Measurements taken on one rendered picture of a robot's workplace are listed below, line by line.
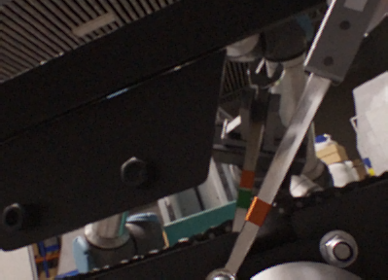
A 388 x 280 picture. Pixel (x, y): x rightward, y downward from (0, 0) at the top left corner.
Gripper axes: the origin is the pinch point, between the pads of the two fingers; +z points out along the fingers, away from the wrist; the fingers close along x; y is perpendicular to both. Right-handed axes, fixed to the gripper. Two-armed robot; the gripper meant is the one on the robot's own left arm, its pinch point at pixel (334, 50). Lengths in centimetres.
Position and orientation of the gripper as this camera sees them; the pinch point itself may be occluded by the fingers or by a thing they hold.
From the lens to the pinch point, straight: 24.2
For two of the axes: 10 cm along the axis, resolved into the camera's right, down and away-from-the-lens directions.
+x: 3.4, -0.4, 9.4
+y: 8.7, 4.1, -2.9
